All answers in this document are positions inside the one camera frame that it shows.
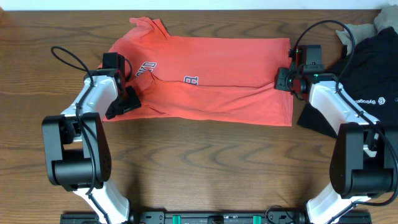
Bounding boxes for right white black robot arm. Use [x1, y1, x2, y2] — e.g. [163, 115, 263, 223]
[274, 68, 397, 223]

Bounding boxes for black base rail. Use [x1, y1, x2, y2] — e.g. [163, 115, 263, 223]
[60, 209, 373, 224]

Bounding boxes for orange red t-shirt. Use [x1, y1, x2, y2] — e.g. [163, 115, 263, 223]
[110, 17, 293, 126]

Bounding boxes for black garment with logo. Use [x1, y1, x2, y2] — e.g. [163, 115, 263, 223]
[297, 27, 398, 139]

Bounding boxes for grey cloth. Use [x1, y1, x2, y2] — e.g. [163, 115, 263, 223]
[335, 4, 397, 56]

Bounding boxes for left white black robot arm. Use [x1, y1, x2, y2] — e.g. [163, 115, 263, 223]
[42, 68, 139, 223]

